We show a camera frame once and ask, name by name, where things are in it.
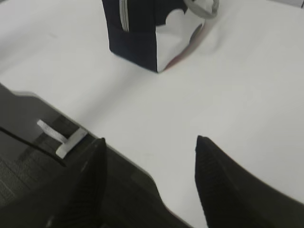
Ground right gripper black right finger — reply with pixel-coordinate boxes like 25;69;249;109
195;135;304;228

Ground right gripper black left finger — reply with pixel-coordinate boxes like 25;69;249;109
46;138;106;228

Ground navy blue lunch bag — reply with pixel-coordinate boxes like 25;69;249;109
102;0;219;73

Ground grey metal frame bracket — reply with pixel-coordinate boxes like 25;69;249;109
37;120;88;159

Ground thin black floor cable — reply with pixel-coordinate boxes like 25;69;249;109
0;127;67;167

